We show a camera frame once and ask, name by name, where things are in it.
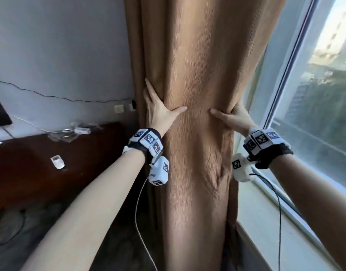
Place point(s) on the dark wooden desk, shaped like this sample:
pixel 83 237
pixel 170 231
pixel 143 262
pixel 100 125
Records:
pixel 28 177

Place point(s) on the brown curtain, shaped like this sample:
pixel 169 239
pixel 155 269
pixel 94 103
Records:
pixel 195 67

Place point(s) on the beige window sill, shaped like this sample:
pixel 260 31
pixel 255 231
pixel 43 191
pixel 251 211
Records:
pixel 263 228

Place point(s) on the black marker wristband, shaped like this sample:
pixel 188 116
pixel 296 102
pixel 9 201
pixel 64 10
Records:
pixel 146 143
pixel 264 146

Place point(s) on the glass window with frame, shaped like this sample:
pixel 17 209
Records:
pixel 317 95

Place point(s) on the right black marker wristband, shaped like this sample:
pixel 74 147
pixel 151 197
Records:
pixel 264 146

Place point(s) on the person's left hand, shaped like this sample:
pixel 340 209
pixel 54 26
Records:
pixel 158 115

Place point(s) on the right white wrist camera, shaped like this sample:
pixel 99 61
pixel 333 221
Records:
pixel 240 167

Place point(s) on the white remote control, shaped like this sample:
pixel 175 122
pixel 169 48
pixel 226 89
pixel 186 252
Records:
pixel 57 162

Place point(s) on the beige wall socket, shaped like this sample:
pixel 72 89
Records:
pixel 119 109

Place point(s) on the clear plastic wrapper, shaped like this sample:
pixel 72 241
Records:
pixel 61 135

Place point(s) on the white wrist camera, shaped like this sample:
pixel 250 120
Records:
pixel 159 172
pixel 240 167

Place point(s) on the white adapter box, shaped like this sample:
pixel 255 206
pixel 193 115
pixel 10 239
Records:
pixel 82 130

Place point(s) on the left black marker wristband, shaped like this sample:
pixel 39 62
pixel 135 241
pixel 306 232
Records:
pixel 146 143

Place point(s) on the person's left forearm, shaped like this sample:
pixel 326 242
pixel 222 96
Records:
pixel 85 222

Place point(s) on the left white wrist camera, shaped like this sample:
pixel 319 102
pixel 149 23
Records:
pixel 159 172

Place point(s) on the person's right hand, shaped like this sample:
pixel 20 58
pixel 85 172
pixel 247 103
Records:
pixel 238 121

